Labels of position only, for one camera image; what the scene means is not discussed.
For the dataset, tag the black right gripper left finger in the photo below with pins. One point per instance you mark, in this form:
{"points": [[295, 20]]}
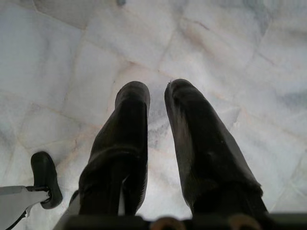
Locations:
{"points": [[120, 148]]}

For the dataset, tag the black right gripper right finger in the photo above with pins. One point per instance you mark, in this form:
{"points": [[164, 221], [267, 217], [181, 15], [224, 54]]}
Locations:
{"points": [[206, 148]]}

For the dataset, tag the black robot right foot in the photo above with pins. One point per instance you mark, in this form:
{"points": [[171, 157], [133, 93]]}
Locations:
{"points": [[44, 172]]}

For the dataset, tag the silver robot right leg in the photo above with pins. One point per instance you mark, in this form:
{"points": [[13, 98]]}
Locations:
{"points": [[12, 201]]}

